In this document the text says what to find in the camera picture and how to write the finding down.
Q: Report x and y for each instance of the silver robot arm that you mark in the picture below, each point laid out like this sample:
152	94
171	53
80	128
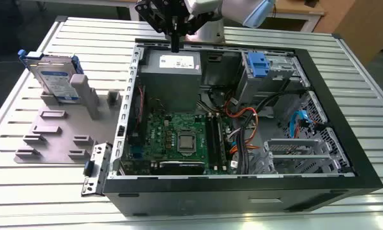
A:
211	33

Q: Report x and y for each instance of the silver camera box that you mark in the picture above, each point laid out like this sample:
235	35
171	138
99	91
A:
201	8

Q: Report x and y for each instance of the hard disk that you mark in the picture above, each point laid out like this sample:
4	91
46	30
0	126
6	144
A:
56	81

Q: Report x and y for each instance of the blue plastic drive latch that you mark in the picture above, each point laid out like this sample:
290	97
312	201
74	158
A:
259	62

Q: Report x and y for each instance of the grey power supply unit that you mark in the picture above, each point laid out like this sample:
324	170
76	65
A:
169	88

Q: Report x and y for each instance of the green motherboard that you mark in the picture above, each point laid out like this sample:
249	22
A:
160	134

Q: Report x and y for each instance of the white frame desk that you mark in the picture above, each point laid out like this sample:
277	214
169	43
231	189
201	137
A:
133	12

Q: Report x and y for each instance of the grey parts rack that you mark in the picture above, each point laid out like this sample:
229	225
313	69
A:
60	119

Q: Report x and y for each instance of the silver CPU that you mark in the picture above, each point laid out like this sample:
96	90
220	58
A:
187	141

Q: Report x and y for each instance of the brown wooden board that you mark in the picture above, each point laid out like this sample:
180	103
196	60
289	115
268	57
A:
364	24

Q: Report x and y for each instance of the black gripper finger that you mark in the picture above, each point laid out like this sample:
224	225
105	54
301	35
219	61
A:
149	16
196	24

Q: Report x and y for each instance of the metal bracket blue latch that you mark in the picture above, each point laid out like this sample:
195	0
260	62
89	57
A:
99	153

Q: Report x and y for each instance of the wooden desk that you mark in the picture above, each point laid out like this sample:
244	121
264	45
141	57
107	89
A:
306	7

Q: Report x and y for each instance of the black RAM slot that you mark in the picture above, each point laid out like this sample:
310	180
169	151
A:
223	143
213	141

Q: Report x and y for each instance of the black graphics card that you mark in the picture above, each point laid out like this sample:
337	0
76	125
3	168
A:
179	166

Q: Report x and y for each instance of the metal disk bay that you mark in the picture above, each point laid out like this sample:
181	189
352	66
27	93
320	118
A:
300	156

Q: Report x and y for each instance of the metal drive cage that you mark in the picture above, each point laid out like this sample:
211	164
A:
252	88

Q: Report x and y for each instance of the black PC case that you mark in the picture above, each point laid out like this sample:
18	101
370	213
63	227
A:
211	196

